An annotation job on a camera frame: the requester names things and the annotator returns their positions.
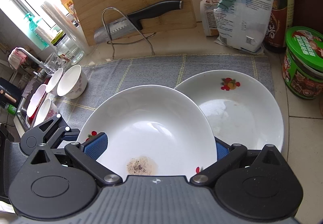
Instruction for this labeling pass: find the white bowl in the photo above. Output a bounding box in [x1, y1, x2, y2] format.
[57, 64, 88, 99]
[46, 68, 64, 96]
[33, 98, 59, 127]

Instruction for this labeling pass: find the white plate with stain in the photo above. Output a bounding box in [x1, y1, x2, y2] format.
[78, 85, 217, 179]

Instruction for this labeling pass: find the white pink colander basket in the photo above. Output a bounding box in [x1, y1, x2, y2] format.
[26, 84, 47, 117]

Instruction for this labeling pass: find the red wash basin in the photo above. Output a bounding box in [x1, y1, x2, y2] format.
[25, 98, 45, 127]

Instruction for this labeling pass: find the steel sink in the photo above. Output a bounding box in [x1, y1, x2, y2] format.
[14, 75, 50, 138]

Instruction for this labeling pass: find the grey checked towel mat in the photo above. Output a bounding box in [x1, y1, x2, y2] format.
[51, 54, 274, 129]

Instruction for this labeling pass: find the glass mug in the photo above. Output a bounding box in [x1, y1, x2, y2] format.
[44, 52, 66, 75]

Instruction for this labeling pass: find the steel faucet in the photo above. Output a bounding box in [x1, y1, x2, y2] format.
[15, 47, 48, 76]

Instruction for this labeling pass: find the glass jar green lid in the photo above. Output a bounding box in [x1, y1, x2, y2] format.
[51, 30, 84, 66]

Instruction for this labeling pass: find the pink rag on faucet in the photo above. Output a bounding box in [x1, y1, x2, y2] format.
[8, 47, 27, 70]

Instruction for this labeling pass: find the tall plastic cup stack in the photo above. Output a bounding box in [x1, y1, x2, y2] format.
[41, 1, 92, 55]

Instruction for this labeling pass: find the green lidded sauce tub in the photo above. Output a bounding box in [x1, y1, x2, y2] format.
[282, 26, 323, 99]

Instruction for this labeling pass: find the green dish soap bottle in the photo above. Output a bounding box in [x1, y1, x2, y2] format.
[24, 13, 50, 49]

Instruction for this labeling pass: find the white salt bag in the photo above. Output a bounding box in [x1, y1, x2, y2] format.
[214, 0, 274, 54]

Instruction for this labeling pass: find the dark soy sauce bottle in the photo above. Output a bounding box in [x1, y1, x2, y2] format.
[263, 0, 295, 53]

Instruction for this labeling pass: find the metal wire rack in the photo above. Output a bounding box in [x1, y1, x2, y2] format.
[101, 6, 156, 60]

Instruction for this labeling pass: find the black handled kitchen knife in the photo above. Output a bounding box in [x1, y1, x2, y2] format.
[94, 0, 182, 44]

